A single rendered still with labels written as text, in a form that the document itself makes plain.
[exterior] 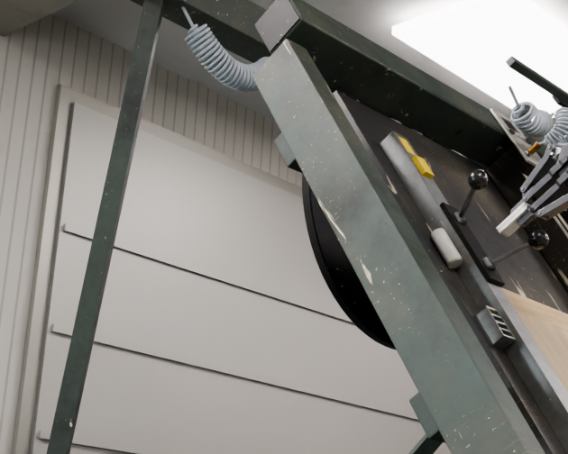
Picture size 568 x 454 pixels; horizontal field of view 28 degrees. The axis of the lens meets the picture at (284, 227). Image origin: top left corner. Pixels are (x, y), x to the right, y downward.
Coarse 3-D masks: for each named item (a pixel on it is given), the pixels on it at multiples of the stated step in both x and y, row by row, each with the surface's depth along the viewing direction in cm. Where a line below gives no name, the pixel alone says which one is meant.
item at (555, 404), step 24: (384, 144) 231; (408, 168) 225; (408, 192) 223; (432, 192) 220; (432, 216) 218; (456, 240) 212; (480, 288) 205; (504, 312) 200; (528, 336) 200; (528, 360) 194; (528, 384) 193; (552, 384) 191; (552, 408) 189
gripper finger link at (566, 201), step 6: (564, 198) 194; (552, 204) 196; (558, 204) 195; (564, 204) 195; (540, 210) 197; (546, 210) 196; (552, 210) 196; (558, 210) 196; (540, 216) 197; (552, 216) 197
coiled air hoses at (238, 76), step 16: (192, 32) 265; (208, 32) 267; (192, 48) 267; (208, 48) 266; (208, 64) 272; (224, 64) 268; (240, 64) 272; (256, 64) 279; (224, 80) 271; (240, 80) 280
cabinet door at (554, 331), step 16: (512, 304) 212; (528, 304) 219; (544, 304) 225; (528, 320) 214; (544, 320) 219; (560, 320) 226; (544, 336) 213; (560, 336) 219; (544, 352) 207; (560, 352) 213; (560, 368) 206
